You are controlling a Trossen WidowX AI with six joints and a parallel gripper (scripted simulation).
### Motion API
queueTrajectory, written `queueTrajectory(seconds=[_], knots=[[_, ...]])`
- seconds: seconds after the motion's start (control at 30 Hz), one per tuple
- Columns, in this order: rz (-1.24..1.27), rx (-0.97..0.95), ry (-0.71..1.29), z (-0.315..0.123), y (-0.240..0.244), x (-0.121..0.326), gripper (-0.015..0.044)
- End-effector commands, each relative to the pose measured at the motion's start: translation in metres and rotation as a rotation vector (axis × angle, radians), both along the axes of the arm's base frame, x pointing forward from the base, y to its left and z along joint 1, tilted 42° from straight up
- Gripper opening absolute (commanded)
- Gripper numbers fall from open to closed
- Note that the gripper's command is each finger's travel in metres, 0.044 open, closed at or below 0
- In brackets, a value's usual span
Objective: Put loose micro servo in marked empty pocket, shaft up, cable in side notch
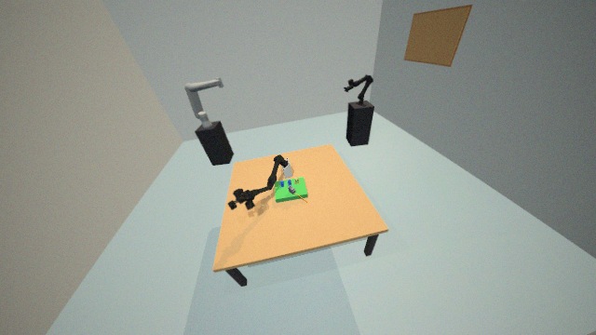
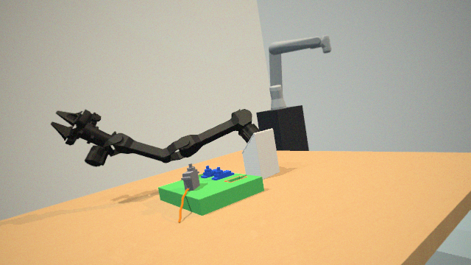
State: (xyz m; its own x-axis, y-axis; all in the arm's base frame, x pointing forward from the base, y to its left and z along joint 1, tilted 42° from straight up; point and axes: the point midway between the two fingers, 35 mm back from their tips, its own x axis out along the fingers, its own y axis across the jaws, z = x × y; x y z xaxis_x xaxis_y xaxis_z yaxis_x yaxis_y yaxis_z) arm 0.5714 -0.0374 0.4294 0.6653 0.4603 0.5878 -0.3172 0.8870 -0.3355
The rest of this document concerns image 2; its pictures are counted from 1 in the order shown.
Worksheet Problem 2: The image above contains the green flat panel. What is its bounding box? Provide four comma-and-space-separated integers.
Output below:
158, 166, 264, 216

